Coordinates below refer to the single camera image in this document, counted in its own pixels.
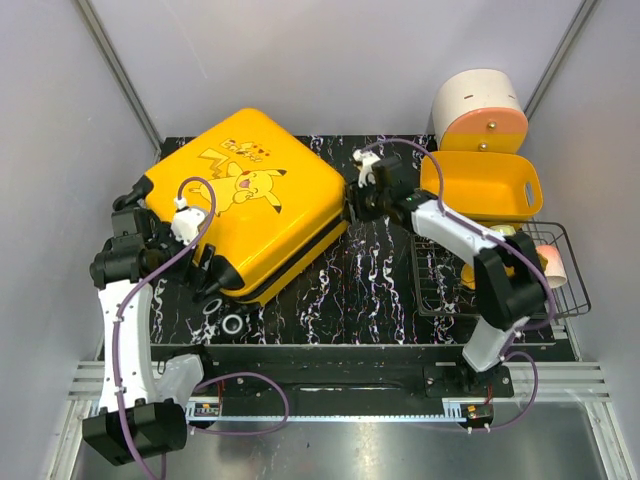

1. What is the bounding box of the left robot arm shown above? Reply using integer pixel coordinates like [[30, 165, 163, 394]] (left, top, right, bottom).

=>
[[82, 206, 216, 466]]

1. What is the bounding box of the black wire rack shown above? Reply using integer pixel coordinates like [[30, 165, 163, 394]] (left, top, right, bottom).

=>
[[411, 221, 591, 319]]

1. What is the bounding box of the yellow ceramic dish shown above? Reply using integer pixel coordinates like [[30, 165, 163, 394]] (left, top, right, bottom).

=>
[[460, 253, 548, 290]]

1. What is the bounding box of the black marble pattern mat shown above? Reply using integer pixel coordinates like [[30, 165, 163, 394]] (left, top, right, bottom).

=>
[[150, 135, 476, 345]]

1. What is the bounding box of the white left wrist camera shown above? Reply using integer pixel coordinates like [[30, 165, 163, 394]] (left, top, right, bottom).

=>
[[170, 197, 212, 247]]

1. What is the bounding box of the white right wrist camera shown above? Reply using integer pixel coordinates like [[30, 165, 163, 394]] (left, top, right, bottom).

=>
[[352, 149, 381, 188]]

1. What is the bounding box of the yellow Pikachu suitcase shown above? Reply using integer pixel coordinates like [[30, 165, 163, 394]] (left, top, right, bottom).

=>
[[114, 108, 347, 338]]

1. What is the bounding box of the white pink drawer cabinet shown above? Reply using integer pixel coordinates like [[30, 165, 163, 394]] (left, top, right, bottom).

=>
[[431, 69, 528, 154]]

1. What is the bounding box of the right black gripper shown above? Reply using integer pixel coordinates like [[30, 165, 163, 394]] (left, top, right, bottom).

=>
[[338, 176, 390, 226]]

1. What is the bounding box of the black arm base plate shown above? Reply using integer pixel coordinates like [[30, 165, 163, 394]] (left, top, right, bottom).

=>
[[158, 343, 515, 401]]

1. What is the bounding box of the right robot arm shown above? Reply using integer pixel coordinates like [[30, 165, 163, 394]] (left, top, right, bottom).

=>
[[346, 150, 556, 397]]

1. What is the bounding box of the pink white cup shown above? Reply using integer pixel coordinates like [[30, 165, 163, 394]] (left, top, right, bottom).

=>
[[536, 244, 568, 289]]

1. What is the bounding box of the pale green cup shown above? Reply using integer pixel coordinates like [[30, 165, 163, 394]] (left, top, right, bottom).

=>
[[491, 224, 516, 237]]

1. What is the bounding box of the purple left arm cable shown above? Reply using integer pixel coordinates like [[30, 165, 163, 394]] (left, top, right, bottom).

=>
[[111, 176, 291, 480]]

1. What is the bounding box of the aluminium frame rail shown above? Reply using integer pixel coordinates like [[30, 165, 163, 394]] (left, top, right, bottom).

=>
[[67, 360, 612, 421]]

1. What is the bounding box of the yellow plastic basket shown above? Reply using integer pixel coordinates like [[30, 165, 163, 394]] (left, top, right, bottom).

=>
[[420, 151, 544, 226]]

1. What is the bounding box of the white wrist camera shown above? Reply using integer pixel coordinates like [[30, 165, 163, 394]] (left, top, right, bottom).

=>
[[352, 149, 381, 188], [170, 197, 212, 247]]

